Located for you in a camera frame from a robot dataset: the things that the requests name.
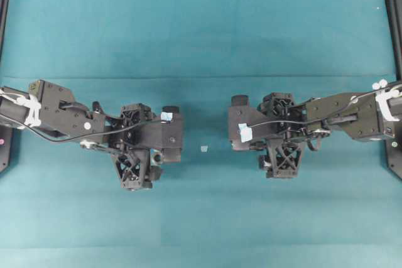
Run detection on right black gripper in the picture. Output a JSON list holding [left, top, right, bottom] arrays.
[[257, 92, 313, 179]]

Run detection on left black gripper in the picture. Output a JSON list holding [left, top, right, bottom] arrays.
[[80, 104, 162, 191]]

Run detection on grey metal washer ring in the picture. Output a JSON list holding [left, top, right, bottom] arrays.
[[149, 151, 165, 165]]

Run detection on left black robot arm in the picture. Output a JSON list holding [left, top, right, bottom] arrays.
[[1, 80, 162, 191]]

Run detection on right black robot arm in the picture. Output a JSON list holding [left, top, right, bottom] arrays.
[[238, 80, 401, 179]]

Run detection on small pale tape marker centre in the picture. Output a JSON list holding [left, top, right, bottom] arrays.
[[200, 145, 209, 153]]

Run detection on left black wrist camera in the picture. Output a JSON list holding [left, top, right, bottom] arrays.
[[147, 105, 184, 164]]

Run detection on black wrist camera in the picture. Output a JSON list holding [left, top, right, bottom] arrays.
[[228, 95, 269, 151], [147, 105, 184, 164]]

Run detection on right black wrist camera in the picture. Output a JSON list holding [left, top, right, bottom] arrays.
[[228, 95, 269, 151]]

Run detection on left black camera cable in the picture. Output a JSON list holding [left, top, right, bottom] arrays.
[[28, 114, 167, 144]]

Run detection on black camera cable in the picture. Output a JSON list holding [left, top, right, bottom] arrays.
[[247, 83, 402, 131], [28, 114, 167, 144]]

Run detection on left black base frame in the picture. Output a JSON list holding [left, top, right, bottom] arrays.
[[0, 0, 15, 174]]

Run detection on black base frame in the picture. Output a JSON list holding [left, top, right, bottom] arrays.
[[385, 0, 401, 178], [0, 0, 15, 174]]

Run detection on right black camera cable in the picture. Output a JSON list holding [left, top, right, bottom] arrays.
[[247, 83, 402, 131]]

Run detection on right black base frame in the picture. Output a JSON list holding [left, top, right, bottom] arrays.
[[385, 0, 401, 178]]

